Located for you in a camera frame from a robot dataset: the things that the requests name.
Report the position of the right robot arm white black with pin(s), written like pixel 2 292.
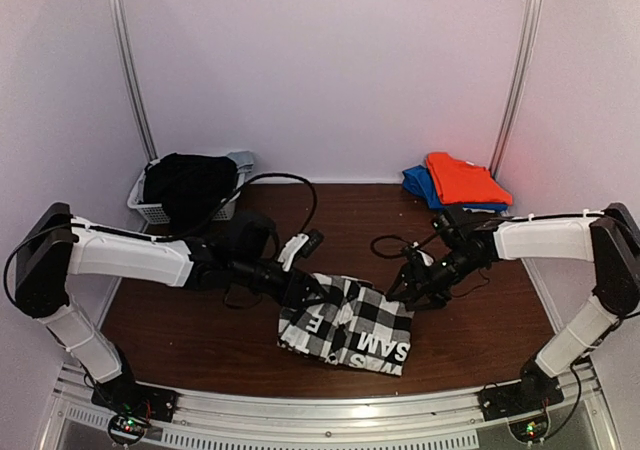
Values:
pixel 599 247

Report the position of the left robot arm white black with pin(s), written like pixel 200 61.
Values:
pixel 60 245

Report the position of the right aluminium frame post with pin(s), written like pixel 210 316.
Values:
pixel 528 35

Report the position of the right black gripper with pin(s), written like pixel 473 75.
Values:
pixel 411 274

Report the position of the orange t-shirt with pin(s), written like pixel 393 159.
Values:
pixel 458 181

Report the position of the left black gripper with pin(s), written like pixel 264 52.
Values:
pixel 294 291

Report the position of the aluminium frame post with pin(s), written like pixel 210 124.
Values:
pixel 528 35
pixel 131 80

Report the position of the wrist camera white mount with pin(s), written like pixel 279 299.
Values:
pixel 414 254
pixel 301 245

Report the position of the front aluminium rail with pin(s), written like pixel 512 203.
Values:
pixel 206 420

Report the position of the black garment hanging from basket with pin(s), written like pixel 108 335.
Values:
pixel 188 187

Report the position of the white plastic laundry basket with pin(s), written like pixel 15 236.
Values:
pixel 154 214

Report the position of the grey garment in basket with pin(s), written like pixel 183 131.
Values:
pixel 244 160

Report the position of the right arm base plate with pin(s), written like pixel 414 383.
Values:
pixel 520 395

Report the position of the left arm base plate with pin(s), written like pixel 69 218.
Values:
pixel 125 396

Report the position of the black white checkered cloth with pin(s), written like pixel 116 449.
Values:
pixel 362 329

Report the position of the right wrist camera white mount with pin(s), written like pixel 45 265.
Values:
pixel 414 254

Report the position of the left aluminium frame post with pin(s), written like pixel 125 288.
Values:
pixel 131 80

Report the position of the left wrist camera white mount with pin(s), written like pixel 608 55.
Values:
pixel 301 245

